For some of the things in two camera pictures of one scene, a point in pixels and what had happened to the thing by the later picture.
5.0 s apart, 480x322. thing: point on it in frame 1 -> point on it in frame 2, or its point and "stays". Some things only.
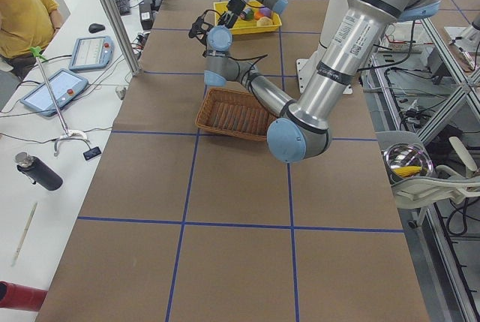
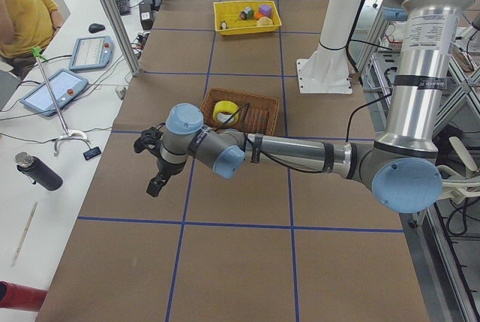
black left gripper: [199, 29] -> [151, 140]
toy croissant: [264, 21] stays
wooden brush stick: [25, 234] stays
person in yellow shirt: [29, 19] stays
